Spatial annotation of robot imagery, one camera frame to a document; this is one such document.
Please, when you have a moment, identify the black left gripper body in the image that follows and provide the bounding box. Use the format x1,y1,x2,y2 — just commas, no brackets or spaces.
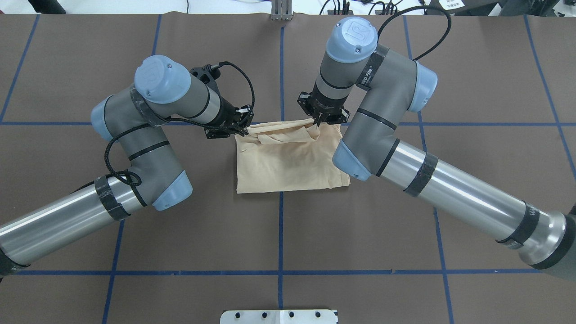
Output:
217,101,239,133

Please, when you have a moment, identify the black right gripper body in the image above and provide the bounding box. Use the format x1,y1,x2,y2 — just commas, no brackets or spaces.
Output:
297,88,350,125

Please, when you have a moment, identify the beige long sleeve shirt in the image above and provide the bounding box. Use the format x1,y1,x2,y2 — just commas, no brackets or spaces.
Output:
236,118,351,194

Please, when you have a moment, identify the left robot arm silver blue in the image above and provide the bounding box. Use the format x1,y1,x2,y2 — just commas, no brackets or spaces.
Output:
1,55,254,277

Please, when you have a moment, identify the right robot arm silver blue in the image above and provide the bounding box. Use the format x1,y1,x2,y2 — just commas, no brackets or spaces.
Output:
298,16,575,281

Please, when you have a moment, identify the black box with label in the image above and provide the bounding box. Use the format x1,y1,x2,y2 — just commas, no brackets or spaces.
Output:
424,0,500,16

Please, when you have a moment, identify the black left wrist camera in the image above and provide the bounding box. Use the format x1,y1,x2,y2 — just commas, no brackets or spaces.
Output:
189,63,222,99

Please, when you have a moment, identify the aluminium frame post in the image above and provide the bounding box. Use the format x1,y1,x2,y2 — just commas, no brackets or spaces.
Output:
271,0,293,21

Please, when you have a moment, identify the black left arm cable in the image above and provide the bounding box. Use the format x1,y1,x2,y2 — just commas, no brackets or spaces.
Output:
104,61,256,187

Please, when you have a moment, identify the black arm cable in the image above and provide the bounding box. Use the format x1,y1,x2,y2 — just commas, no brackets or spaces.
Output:
104,61,256,187
377,5,452,62

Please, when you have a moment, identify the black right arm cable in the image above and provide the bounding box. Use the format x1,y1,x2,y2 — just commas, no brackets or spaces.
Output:
377,5,452,62

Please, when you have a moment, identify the white central pedestal column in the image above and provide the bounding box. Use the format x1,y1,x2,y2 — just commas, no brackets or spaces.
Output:
220,309,339,324

